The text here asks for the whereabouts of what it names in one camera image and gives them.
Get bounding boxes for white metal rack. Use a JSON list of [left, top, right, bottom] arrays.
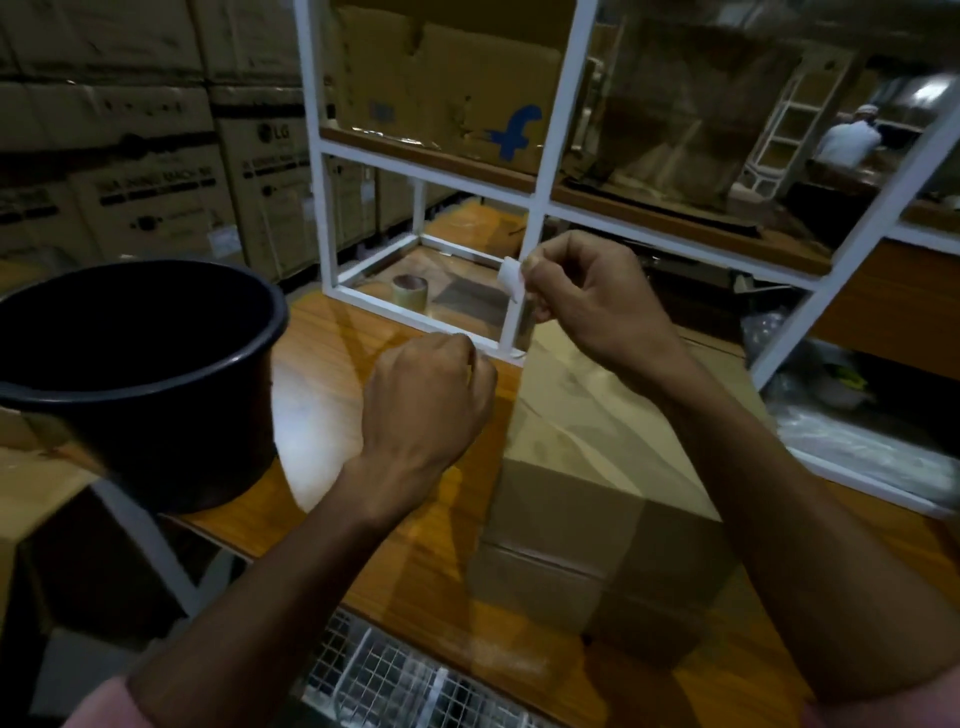
[[738, 45, 856, 198]]

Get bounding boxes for black plastic bucket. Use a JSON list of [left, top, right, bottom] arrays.
[[0, 258, 291, 517]]

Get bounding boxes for pink left sleeve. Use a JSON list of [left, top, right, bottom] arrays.
[[63, 673, 155, 728]]

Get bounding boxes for clear plastic bags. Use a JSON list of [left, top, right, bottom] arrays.
[[738, 307, 960, 504]]

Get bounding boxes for pink sleeve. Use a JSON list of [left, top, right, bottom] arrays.
[[63, 673, 155, 728], [798, 663, 960, 728]]

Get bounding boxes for small white tape tab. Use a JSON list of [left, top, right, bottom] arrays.
[[496, 255, 528, 305]]

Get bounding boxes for person's left hand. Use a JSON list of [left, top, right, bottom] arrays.
[[358, 332, 500, 483]]

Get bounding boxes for stack of printed cardboard cartons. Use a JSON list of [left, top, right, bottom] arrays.
[[0, 0, 459, 282]]

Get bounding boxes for cardboard box with blue print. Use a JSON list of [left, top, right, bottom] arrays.
[[326, 0, 582, 175]]

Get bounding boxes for person's right hand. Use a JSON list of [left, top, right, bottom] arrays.
[[519, 229, 693, 380]]

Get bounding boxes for pink right sleeve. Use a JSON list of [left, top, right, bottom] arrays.
[[798, 663, 960, 728]]

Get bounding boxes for person's left forearm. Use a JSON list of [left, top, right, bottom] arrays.
[[123, 450, 459, 728]]

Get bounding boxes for plain brown cardboard box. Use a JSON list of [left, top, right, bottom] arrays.
[[465, 318, 774, 661]]

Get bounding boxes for open tan cardboard box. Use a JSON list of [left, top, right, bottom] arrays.
[[0, 408, 102, 639]]

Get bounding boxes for flattened dark brown cardboard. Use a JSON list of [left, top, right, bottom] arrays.
[[566, 18, 807, 226]]

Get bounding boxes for person's right forearm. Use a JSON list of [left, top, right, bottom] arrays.
[[641, 330, 960, 710]]

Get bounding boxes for white wire mesh basket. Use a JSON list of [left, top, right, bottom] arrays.
[[300, 606, 560, 728]]

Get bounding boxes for white metal shelf frame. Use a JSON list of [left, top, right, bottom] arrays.
[[292, 0, 960, 519]]

